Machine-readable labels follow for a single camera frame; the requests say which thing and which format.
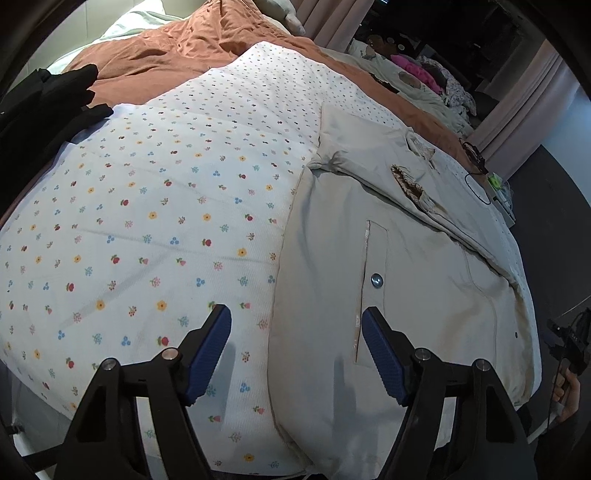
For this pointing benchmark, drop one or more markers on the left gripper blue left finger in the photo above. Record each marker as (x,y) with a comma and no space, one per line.
(178,376)

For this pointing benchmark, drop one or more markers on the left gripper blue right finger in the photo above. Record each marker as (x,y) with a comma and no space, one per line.
(415,378)

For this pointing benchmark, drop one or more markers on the beige large garment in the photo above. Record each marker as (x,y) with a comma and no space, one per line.
(381,219)

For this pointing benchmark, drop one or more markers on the black clothing pile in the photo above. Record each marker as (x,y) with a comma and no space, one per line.
(44,111)

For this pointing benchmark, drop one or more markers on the pink clothing item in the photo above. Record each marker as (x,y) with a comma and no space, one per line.
(415,69)

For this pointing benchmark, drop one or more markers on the person's right hand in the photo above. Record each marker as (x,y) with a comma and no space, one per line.
(566,393)

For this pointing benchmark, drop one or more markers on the white floral dotted quilt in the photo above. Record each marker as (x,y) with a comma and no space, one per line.
(146,223)

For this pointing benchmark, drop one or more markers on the white box with green item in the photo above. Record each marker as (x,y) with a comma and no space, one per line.
(501,196)

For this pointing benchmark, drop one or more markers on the right pink curtain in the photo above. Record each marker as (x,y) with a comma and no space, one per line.
(521,121)

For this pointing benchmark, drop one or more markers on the pink curtain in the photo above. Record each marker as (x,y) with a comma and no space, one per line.
(332,23)
(521,121)

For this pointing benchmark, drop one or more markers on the orange brown duvet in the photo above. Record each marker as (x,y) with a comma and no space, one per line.
(139,68)

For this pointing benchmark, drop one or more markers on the cream blanket with toys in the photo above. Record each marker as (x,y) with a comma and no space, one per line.
(363,56)

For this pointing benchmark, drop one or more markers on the white green pillow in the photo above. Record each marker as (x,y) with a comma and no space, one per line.
(147,15)

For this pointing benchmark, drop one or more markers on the cream padded headboard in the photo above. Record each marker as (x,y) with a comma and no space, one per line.
(87,23)

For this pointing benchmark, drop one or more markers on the beige plush pillow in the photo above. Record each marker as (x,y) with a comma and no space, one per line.
(283,11)

